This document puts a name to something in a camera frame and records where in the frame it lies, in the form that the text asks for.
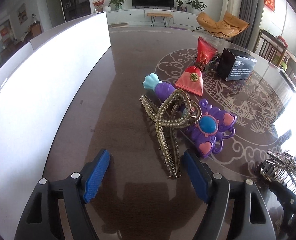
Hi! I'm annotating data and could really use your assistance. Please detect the silver rhinestone bow claw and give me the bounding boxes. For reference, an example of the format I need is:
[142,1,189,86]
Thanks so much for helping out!
[259,150,296,193]

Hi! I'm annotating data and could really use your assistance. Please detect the purple butterfly toy wand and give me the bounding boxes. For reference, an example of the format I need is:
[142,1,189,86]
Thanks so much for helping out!
[143,73,237,158]

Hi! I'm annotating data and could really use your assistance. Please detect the gold rhinestone hair claw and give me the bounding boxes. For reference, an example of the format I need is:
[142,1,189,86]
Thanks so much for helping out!
[140,89,202,179]

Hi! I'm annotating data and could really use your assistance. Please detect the red candy-shaped pouch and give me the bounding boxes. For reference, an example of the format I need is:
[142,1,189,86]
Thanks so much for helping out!
[175,37,217,96]

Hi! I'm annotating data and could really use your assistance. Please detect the black cardboard box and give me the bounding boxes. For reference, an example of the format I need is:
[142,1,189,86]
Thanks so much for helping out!
[216,48,257,81]

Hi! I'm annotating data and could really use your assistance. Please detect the dark wooden chair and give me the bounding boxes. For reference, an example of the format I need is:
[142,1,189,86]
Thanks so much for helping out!
[253,29,296,68]

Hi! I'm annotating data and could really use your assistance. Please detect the black eyeglasses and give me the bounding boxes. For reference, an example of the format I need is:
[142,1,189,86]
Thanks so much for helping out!
[204,54,221,71]

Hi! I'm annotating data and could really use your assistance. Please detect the orange lounge chair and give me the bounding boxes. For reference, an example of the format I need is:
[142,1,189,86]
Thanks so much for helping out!
[196,12,249,39]

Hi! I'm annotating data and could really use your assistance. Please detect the white tv cabinet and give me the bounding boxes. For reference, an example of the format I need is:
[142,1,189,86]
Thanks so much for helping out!
[107,9,200,29]

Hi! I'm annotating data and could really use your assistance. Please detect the green plants beside tv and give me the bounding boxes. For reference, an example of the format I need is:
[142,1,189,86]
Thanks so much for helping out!
[176,0,207,14]

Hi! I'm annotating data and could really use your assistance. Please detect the wooden bench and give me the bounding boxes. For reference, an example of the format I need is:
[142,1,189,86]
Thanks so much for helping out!
[146,12,173,28]

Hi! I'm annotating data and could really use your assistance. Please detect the red flower plant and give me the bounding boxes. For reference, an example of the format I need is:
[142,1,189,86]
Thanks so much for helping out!
[92,0,106,13]

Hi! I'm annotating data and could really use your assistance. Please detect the green potted plant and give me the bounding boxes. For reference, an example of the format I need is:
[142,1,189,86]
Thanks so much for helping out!
[109,0,126,10]

